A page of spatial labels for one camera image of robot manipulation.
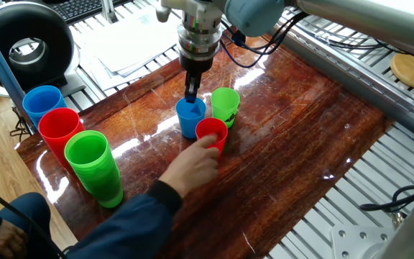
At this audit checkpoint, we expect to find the black cable bundle on arm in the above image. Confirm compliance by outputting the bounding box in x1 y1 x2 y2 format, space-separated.
219 10 311 69

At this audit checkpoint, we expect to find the stack of green cups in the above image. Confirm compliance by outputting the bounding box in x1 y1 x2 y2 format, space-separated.
64 129 124 209

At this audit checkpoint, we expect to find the dark aluminium frame post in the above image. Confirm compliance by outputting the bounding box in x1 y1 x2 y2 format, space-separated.
0 14 37 135

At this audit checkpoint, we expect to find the forearm in dark blue sleeve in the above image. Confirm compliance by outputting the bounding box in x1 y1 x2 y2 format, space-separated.
65 179 183 259

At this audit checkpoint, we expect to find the round wooden stand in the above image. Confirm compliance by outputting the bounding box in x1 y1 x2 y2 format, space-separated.
390 53 414 92

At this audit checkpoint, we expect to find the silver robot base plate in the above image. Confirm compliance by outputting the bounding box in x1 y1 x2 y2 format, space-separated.
331 224 397 259

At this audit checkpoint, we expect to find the stack of red cups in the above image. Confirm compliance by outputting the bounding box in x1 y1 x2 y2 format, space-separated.
37 107 86 177

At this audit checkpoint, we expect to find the single green plastic cup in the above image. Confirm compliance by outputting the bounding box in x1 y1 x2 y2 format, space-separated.
211 87 241 129

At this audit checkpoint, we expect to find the pile of white papers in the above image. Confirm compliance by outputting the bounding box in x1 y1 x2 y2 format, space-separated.
72 6 193 79

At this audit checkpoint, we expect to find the single red plastic cup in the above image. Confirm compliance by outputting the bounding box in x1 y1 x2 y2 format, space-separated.
195 117 229 158

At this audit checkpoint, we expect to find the leg in dark blue trousers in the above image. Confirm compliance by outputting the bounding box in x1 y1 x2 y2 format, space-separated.
0 192 55 259

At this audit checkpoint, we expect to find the person's right hand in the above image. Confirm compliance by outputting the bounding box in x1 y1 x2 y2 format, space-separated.
158 133 221 199

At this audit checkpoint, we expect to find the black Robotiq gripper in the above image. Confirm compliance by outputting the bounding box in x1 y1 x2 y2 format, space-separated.
179 53 215 104

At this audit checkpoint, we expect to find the stack of blue cups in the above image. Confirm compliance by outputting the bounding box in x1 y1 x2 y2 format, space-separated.
22 85 68 130

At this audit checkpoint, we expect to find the black computer keyboard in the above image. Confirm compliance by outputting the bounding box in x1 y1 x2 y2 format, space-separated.
50 0 129 24

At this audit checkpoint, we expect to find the person's left hand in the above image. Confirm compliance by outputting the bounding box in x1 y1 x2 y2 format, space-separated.
0 219 29 259

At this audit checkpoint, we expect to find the single blue plastic cup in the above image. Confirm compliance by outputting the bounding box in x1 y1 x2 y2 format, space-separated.
175 96 207 140

